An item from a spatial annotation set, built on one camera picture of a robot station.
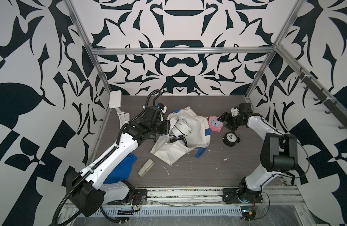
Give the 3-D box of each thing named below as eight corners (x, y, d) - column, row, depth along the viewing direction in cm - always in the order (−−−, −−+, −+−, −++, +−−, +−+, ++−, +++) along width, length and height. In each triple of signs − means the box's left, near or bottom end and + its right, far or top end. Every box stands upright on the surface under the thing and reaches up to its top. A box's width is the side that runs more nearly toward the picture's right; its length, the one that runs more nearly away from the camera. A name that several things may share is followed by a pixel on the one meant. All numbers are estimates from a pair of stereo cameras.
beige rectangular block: (138, 174, 82) (137, 173, 80) (150, 160, 88) (149, 158, 85) (142, 178, 81) (141, 177, 79) (154, 163, 86) (154, 161, 84)
